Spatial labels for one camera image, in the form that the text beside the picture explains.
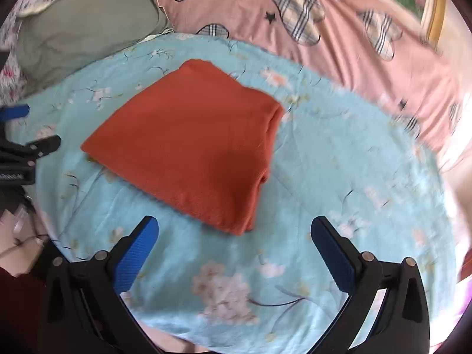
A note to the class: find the rust orange knit sweater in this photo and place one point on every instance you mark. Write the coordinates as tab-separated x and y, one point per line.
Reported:
197	140

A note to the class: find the person's left hand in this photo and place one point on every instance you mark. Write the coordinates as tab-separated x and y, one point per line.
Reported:
22	239

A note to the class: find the dark red clothing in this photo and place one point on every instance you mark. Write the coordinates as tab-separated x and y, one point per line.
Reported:
22	297

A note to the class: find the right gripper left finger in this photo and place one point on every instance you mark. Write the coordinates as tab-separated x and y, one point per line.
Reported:
84	311

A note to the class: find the pink plaid-heart quilt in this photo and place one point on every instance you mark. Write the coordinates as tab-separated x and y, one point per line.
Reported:
362	45

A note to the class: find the green pillow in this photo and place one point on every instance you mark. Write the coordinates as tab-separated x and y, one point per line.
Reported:
59	38

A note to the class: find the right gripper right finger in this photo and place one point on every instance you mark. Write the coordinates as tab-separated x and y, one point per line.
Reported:
402	324

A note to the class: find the light blue floral bedsheet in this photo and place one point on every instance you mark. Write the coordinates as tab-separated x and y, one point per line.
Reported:
267	291

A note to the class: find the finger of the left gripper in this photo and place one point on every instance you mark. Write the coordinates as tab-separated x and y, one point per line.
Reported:
9	113

